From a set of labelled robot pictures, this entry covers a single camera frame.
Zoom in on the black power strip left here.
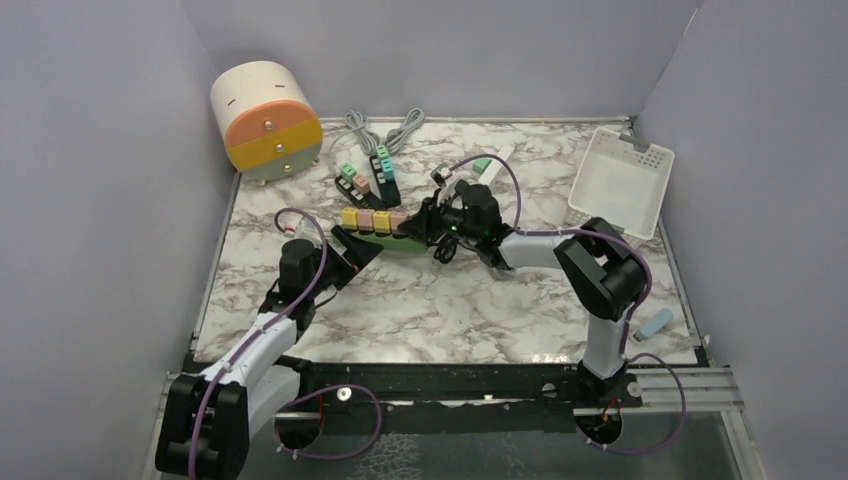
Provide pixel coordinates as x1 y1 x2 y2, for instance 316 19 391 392
334 162 386 210

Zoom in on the round cream drawer cabinet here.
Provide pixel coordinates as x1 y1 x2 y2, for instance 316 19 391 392
210 61 323 182

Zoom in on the green power strip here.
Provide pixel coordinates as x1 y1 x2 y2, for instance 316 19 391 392
331 224 428 254

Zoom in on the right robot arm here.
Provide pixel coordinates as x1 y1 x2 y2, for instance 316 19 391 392
399 180 653 407

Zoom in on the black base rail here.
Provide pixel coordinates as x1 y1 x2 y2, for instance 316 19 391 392
294 363 643 435

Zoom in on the light blue small device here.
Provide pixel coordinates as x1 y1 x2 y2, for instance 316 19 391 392
632 308 674 342

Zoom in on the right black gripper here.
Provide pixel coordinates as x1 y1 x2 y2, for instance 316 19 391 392
397 189 481 244

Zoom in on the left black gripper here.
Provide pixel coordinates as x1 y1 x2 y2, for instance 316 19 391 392
306 225 383 298

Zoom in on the yellow plug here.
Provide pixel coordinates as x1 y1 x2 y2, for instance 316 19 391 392
341 207 359 230
372 210 392 234

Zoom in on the grey coiled cable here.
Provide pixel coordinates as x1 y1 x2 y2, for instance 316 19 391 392
329 107 427 157

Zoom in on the black power strip right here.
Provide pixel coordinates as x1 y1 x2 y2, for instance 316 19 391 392
369 144 401 208

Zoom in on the green plug on white strip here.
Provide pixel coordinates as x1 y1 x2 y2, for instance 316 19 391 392
472 157 493 175

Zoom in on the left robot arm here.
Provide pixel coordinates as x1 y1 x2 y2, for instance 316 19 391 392
154 227 383 479

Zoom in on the black power strip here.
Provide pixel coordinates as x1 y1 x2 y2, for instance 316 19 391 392
334 162 386 210
369 144 401 208

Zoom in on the white plastic basket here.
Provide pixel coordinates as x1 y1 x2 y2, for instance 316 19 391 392
565 128 675 244

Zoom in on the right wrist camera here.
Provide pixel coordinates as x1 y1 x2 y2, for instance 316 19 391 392
430 165 457 205

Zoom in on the pink plug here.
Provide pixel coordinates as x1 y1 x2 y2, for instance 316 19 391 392
356 209 375 231
389 212 408 235

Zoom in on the white power strip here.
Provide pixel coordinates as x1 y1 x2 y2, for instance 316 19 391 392
478 146 515 186

